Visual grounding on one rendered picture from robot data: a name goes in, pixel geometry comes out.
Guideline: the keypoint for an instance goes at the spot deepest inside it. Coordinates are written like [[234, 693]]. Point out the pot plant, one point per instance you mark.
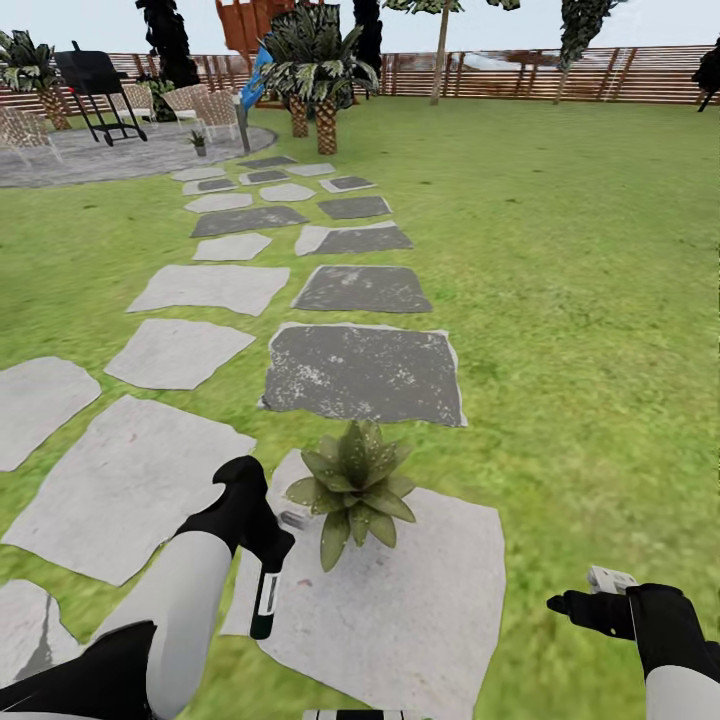
[[351, 483], [199, 143]]

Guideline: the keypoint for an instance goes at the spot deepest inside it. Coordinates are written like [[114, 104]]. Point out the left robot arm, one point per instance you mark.
[[147, 659]]

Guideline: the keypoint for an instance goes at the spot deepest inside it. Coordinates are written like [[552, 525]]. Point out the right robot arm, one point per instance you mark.
[[681, 669]]

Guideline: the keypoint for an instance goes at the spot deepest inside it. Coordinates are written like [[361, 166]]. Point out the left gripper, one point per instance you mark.
[[268, 540]]

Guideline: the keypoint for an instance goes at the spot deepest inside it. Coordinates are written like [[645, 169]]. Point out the insectifuge atomizer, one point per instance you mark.
[[266, 601]]

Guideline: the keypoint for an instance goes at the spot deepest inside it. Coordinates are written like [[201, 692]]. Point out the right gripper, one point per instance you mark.
[[591, 611]]

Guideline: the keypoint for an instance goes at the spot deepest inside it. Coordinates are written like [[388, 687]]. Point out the charcoal grill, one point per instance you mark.
[[92, 73]]

